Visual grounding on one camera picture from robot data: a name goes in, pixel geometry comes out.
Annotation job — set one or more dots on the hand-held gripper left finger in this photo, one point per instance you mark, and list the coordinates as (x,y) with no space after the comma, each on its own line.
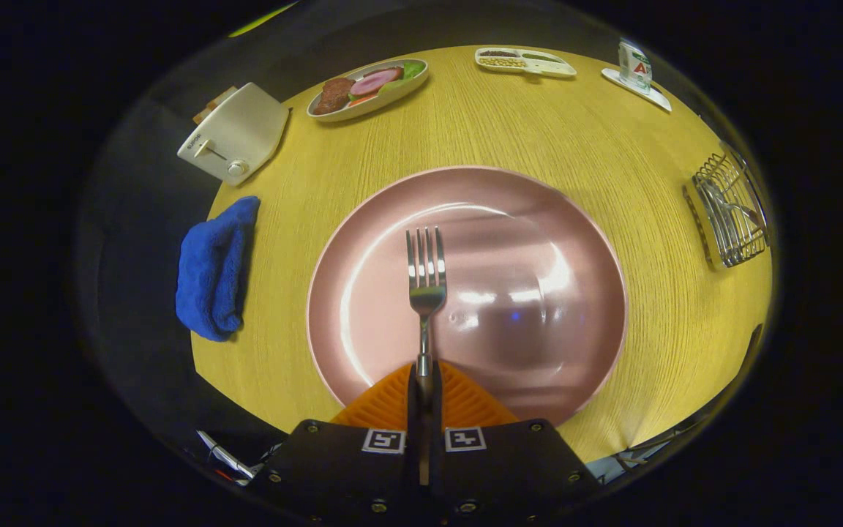
(341,476)

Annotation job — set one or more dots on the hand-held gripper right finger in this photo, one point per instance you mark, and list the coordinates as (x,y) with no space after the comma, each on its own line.
(516,476)

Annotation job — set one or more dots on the blue cloth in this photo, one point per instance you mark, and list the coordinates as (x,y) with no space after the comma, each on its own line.
(213,271)

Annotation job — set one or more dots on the toast slices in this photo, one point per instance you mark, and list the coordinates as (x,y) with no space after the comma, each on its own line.
(213,105)

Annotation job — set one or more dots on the pink plate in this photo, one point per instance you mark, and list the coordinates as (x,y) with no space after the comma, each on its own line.
(524,241)

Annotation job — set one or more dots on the white toaster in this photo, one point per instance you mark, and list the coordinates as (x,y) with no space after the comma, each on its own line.
(242,132)

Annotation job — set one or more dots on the white square coaster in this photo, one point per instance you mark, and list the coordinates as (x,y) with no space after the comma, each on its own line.
(648,94)

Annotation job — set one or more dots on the clear bottle with green cap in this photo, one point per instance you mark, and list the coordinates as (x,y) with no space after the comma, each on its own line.
(635,67)

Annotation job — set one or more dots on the plate of meat and vegetables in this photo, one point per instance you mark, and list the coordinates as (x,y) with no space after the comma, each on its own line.
(363,84)

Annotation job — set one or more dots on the white divided dish of beans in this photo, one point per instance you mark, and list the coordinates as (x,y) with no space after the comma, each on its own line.
(531,64)

